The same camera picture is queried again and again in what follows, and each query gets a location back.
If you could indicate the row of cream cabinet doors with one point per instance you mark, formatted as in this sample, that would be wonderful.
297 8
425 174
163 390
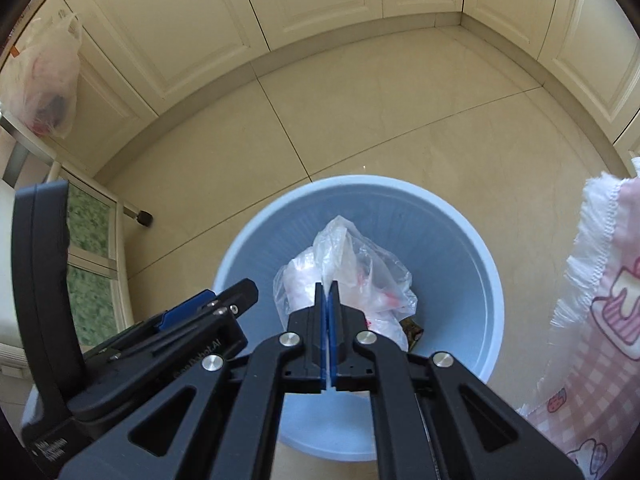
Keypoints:
350 0

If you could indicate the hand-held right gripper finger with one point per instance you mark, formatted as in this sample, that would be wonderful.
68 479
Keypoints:
326 345
334 345

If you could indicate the hanging translucent plastic bag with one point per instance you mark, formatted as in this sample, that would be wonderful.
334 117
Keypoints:
45 85

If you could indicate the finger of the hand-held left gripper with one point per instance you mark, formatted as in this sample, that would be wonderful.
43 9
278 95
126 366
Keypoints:
240 297
187 307

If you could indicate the light blue plastic bin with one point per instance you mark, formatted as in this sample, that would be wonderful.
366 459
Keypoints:
440 260

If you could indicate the clear plastic bag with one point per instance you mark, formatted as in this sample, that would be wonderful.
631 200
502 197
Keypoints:
360 265

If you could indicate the pink checkered tablecloth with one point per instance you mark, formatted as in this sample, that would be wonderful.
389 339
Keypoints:
610 310

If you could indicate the brown snack wrapper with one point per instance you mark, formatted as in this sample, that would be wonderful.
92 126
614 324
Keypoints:
412 334

